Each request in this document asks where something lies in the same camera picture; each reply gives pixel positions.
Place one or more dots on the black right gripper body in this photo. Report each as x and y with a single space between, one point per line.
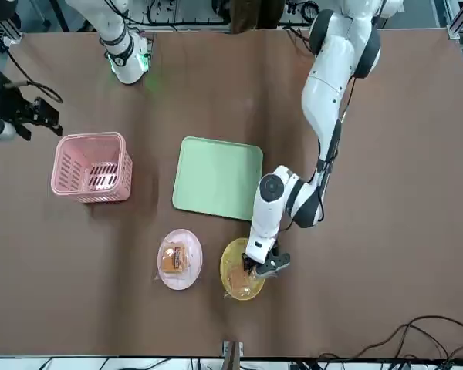
11 106

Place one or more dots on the small pink slotted basket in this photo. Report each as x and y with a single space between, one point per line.
69 154

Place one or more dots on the green plastic tray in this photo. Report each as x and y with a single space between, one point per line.
216 181

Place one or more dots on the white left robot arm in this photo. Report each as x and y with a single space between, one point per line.
332 77

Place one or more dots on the round yellow plate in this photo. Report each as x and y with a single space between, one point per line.
231 250

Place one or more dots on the round white plate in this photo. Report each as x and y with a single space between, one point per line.
191 243

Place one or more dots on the person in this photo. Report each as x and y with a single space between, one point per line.
254 15

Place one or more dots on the aluminium post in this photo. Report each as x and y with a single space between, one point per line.
232 354

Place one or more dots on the aluminium frame rail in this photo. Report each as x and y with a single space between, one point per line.
457 23

